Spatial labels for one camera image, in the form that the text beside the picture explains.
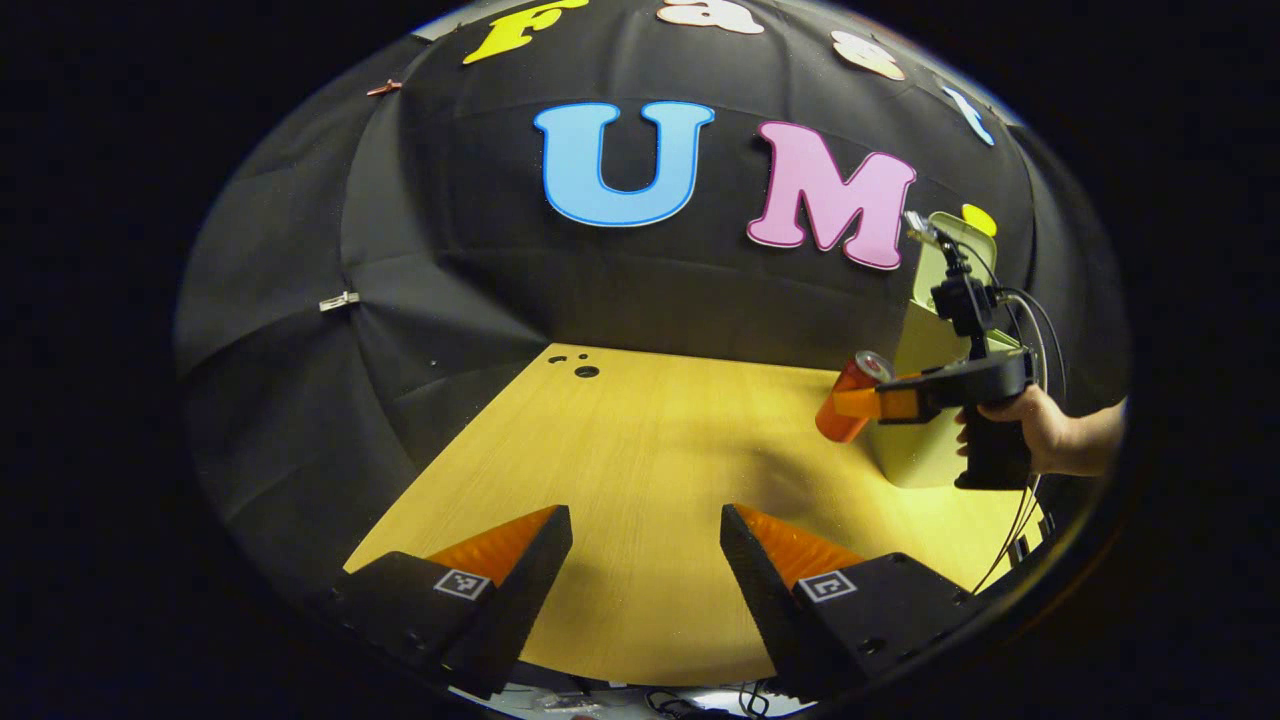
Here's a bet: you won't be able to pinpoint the black cables under desk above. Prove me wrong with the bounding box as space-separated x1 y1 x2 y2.
640 680 773 719

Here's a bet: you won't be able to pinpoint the black backdrop cloth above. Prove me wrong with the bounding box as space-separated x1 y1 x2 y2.
175 0 1131 601

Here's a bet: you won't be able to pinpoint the orange-red pop can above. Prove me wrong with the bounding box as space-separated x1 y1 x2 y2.
815 350 895 444

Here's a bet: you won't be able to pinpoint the pale green desktop garbage bin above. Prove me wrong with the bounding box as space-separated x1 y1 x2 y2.
868 205 1026 490

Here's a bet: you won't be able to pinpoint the wooden desktop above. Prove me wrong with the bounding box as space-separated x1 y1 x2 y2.
343 343 1047 689

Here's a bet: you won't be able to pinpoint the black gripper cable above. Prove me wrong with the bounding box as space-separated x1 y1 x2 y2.
975 285 1068 596

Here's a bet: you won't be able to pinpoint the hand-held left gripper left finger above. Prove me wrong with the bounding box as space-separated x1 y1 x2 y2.
330 505 574 701

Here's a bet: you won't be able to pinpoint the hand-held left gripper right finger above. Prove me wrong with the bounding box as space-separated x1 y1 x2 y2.
720 503 986 701

